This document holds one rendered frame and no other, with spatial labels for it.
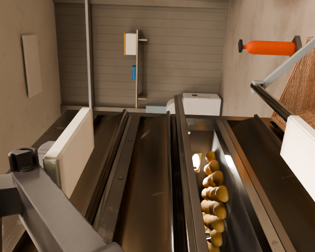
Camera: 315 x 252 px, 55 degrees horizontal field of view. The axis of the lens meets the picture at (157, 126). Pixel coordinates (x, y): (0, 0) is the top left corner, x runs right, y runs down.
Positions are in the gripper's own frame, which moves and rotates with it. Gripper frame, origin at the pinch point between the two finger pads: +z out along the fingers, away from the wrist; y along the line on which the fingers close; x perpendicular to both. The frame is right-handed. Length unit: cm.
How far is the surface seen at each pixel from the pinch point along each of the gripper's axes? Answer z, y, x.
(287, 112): 59, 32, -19
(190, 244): 34, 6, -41
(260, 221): 60, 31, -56
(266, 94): 77, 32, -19
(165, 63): 768, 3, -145
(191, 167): 67, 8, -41
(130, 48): 720, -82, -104
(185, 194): 53, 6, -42
